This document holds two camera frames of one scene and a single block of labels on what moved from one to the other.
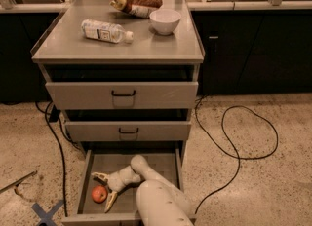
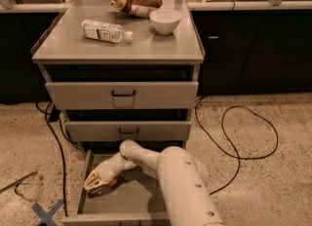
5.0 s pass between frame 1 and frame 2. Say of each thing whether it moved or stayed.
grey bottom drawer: stayed
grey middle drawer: stayed
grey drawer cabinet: stayed
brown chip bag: stayed
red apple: moved
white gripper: moved
